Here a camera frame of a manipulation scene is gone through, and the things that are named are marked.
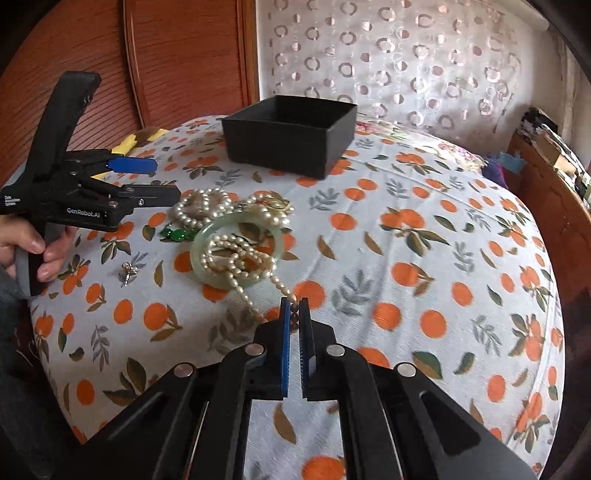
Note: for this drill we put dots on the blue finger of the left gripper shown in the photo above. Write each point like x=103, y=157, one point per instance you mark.
x=132, y=165

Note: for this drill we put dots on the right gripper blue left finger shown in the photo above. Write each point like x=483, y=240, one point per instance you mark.
x=285, y=314

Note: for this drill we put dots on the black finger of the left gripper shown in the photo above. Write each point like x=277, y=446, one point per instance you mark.
x=146, y=195

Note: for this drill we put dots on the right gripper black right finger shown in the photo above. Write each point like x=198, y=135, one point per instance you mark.
x=307, y=347

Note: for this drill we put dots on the round pearl bracelet cluster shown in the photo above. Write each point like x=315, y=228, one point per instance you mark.
x=200, y=208

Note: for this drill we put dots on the black square jewelry box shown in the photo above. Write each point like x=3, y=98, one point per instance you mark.
x=294, y=134

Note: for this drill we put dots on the person's left hand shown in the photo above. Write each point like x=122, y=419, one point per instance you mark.
x=19, y=233

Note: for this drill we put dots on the yellow striped plush toy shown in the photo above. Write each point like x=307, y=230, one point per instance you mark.
x=137, y=139

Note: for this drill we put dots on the green jade pendant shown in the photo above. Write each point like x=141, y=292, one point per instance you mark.
x=177, y=234

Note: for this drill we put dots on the small gold pearl brooch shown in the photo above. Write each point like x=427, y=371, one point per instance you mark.
x=128, y=273

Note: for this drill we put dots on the pale green jade bangle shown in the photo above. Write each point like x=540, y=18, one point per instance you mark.
x=224, y=260

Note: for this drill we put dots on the red wooden wardrobe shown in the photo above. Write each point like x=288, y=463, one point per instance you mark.
x=161, y=63

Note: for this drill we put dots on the orange print bed cloth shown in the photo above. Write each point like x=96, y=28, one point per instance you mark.
x=405, y=249

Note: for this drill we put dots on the teal cloth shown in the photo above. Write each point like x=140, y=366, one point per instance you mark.
x=496, y=166

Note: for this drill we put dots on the wooden side cabinet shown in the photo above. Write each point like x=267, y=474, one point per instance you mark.
x=564, y=224

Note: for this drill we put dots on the circle pattern sheer curtain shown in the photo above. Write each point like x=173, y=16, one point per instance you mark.
x=457, y=69

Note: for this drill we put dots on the stack of papers and boxes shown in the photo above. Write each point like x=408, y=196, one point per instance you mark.
x=539, y=131

